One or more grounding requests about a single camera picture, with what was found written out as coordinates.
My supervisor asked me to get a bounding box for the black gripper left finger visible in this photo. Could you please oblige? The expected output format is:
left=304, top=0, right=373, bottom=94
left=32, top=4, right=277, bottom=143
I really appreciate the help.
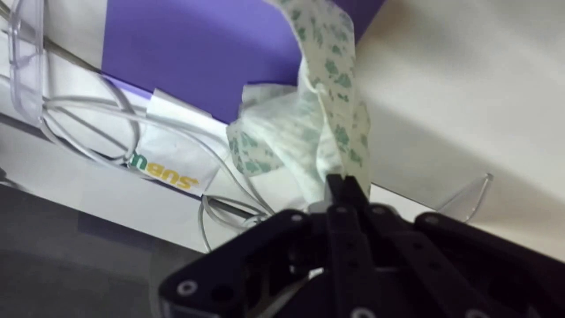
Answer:
left=159, top=209, right=353, bottom=318

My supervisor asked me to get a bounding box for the clear acrylic stand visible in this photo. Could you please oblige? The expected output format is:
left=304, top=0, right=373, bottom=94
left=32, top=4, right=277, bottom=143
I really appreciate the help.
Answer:
left=7, top=0, right=46, bottom=126
left=436, top=173, right=493, bottom=223

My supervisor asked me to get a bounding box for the purple paper sheet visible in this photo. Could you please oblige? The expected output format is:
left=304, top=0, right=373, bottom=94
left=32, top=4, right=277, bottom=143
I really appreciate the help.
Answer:
left=103, top=0, right=385, bottom=122

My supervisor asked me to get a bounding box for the white green patterned cloth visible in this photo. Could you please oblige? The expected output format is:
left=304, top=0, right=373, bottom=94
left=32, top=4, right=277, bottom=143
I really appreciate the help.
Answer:
left=228, top=0, right=371, bottom=203

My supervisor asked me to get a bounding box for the clear acrylic left stand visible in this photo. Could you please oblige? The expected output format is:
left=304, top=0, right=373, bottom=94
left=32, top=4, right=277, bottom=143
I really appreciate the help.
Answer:
left=7, top=0, right=46, bottom=126

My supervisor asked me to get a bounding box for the clear acrylic right stand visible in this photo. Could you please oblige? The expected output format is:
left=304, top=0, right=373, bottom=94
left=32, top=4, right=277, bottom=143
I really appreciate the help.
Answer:
left=436, top=173, right=493, bottom=223

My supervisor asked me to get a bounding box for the white cable bundle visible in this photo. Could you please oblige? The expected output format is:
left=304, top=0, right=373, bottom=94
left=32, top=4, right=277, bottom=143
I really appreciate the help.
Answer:
left=37, top=73, right=279, bottom=253

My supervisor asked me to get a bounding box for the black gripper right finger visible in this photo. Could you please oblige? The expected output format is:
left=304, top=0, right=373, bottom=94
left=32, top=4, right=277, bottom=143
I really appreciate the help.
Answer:
left=327, top=175, right=565, bottom=318

